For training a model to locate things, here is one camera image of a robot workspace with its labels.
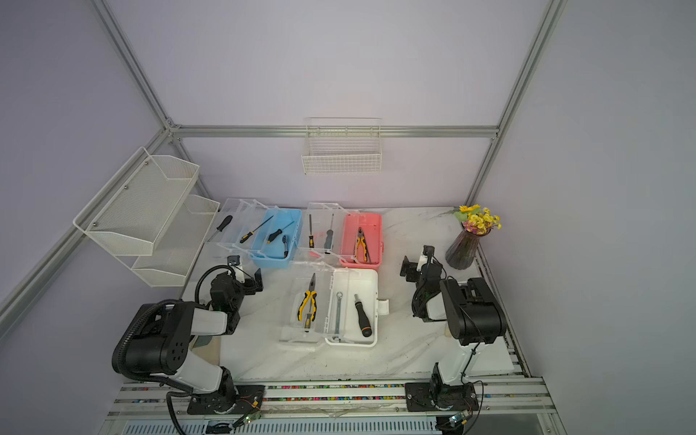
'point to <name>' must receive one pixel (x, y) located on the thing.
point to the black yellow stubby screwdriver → (276, 233)
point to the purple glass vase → (462, 250)
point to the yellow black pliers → (308, 294)
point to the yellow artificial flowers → (477, 219)
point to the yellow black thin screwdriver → (246, 236)
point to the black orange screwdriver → (363, 317)
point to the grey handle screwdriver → (328, 244)
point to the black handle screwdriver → (227, 220)
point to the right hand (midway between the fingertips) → (420, 261)
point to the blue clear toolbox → (268, 235)
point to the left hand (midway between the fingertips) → (246, 273)
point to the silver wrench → (336, 336)
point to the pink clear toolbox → (352, 240)
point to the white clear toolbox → (328, 282)
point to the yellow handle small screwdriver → (311, 236)
